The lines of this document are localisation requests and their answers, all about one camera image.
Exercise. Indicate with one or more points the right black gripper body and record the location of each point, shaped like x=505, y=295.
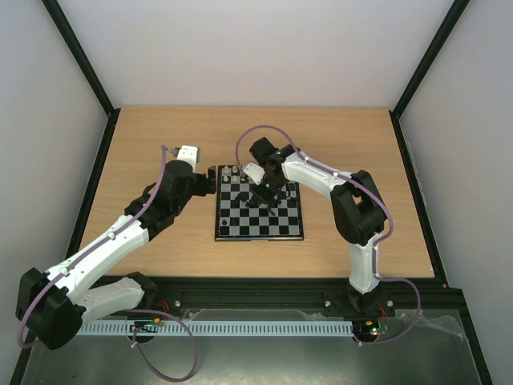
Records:
x=264, y=196

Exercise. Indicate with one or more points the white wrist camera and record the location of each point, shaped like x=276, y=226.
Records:
x=254, y=172
x=186, y=153

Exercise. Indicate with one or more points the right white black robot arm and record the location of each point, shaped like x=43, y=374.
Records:
x=358, y=210

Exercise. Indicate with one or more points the black grey chess board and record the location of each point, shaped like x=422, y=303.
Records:
x=250, y=224

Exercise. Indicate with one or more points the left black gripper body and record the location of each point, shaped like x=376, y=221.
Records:
x=203, y=189

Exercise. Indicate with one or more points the white slotted cable duct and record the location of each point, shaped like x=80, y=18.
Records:
x=219, y=328

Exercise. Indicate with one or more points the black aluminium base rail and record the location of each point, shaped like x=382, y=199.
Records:
x=331, y=297

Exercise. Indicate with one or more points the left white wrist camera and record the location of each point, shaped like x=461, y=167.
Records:
x=186, y=153

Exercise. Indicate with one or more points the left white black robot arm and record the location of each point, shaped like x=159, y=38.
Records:
x=53, y=305

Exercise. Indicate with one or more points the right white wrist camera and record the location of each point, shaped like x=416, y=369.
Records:
x=254, y=172

